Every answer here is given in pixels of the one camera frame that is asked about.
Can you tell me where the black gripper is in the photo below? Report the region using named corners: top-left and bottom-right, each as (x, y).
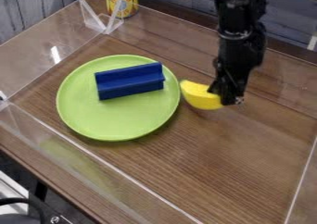
top-left (208, 30), bottom-right (266, 106)

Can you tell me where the yellow toy banana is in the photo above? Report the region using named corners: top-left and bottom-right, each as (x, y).
top-left (179, 80), bottom-right (224, 110)

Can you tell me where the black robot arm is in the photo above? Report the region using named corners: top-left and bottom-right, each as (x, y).
top-left (179, 0), bottom-right (266, 110)

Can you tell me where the blue plastic block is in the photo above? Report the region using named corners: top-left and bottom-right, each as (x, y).
top-left (94, 62), bottom-right (165, 100)

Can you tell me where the yellow printed can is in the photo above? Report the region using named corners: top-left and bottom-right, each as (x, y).
top-left (106, 0), bottom-right (139, 19)

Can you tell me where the clear acrylic enclosure wall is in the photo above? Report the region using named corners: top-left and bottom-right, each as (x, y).
top-left (0, 0), bottom-right (317, 224)

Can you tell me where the black cable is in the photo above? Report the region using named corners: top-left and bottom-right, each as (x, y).
top-left (0, 197), bottom-right (44, 224)

